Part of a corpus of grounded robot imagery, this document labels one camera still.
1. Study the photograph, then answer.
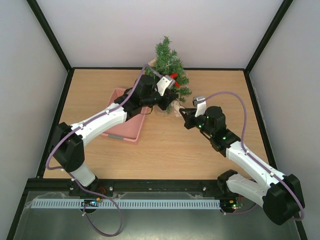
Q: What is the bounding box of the red ribbon bow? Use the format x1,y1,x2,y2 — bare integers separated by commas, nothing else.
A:
169,73,180,88

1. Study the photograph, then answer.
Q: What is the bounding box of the small green christmas tree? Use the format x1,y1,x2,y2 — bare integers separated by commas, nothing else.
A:
151,36,192,113

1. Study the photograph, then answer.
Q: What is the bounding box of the beige fabric bow ornament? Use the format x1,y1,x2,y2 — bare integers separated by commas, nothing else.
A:
148,57,157,67

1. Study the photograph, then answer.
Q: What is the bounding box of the pink perforated plastic basket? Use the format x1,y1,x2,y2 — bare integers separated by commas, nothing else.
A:
100,87,147,145

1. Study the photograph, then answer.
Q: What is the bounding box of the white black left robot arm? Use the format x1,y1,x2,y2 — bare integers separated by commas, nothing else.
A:
49,74,178,187

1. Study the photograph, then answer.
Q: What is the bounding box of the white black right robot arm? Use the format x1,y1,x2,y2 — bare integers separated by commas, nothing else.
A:
179,106,305,225

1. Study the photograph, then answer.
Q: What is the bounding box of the wooden tree stump base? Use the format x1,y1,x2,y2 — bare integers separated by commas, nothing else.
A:
154,106,171,118

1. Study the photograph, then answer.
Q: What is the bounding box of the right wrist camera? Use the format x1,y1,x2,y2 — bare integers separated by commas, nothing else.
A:
192,96,207,118

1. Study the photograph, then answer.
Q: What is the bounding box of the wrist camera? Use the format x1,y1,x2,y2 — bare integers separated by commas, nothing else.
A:
156,75,176,96
192,96,207,118

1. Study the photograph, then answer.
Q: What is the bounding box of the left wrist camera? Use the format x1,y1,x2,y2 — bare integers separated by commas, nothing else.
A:
156,75,176,96

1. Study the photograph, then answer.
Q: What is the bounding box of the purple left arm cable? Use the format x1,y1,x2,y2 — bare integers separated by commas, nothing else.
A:
46,64,125,237

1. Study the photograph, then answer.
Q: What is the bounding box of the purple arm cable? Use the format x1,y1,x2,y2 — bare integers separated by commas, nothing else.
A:
46,64,125,237
202,91,306,222

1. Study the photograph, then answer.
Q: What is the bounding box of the black enclosure frame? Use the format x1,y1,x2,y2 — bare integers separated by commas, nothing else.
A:
7,0,293,240

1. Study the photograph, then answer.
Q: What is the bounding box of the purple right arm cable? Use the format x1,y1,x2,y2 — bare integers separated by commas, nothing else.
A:
202,91,306,222

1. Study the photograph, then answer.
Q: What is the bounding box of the light blue slotted cable duct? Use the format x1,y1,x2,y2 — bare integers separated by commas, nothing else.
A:
30,198,221,210

